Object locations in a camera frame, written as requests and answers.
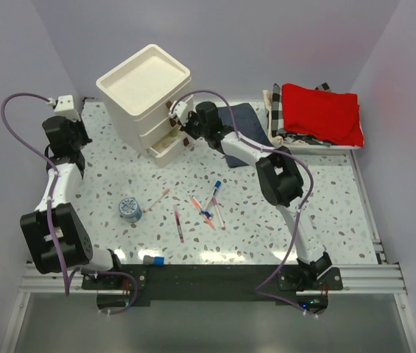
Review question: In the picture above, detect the blue-capped white marker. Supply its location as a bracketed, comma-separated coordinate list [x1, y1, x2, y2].
[202, 180, 222, 214]

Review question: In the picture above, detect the white cloth basket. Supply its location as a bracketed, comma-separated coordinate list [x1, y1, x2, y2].
[258, 90, 360, 155]

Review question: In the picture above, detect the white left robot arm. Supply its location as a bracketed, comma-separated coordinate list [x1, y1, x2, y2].
[20, 115, 124, 288]

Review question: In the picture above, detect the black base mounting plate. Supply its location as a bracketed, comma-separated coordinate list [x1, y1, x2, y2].
[81, 264, 344, 310]

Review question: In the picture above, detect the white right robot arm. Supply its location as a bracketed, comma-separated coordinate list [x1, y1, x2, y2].
[172, 101, 332, 289]

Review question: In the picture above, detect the blue grey glue stick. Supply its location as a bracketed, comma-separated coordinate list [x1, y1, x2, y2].
[143, 254, 165, 267]

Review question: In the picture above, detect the pink-capped white marker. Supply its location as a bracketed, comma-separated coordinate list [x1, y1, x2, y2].
[212, 196, 226, 230]

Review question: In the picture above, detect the cream drawer organizer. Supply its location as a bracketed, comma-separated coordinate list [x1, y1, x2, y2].
[96, 44, 193, 168]

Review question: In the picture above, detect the red pen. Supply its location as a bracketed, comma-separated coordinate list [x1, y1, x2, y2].
[173, 204, 185, 243]

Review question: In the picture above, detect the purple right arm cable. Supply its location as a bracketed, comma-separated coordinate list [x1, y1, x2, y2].
[172, 90, 326, 315]

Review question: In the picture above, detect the black white checkered cloth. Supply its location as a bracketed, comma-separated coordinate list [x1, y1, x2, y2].
[268, 83, 284, 138]

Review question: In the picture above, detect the red folded cloth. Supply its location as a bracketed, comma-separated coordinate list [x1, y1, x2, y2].
[281, 83, 364, 148]

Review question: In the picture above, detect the dark blue pencil pouch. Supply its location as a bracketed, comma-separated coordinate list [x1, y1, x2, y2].
[218, 103, 272, 168]

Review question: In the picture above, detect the aluminium frame rail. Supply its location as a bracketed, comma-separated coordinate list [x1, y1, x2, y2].
[0, 149, 416, 352]

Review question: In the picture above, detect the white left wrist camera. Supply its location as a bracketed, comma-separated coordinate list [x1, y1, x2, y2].
[46, 95, 81, 122]

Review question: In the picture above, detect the orange marker pen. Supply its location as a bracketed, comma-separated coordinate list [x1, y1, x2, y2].
[191, 196, 216, 230]

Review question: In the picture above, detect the blue patterned tape roll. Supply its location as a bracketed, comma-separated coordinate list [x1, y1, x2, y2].
[118, 197, 143, 223]

